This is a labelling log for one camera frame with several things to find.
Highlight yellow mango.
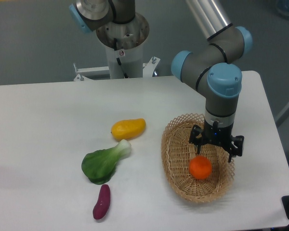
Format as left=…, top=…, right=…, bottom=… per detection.
left=111, top=118, right=146, bottom=141

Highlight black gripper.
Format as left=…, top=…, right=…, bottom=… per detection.
left=189, top=121, right=244, bottom=163

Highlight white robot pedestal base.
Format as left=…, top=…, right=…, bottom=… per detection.
left=74, top=45, right=160, bottom=81

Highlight woven wicker basket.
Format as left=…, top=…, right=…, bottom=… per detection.
left=161, top=114, right=235, bottom=203

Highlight purple sweet potato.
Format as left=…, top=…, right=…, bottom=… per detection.
left=92, top=184, right=111, bottom=220

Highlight orange fruit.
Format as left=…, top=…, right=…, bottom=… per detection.
left=189, top=155, right=212, bottom=180

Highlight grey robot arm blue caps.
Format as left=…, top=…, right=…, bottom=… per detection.
left=69, top=0, right=253, bottom=158

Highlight green bok choy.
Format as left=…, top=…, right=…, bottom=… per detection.
left=81, top=140, right=131, bottom=185

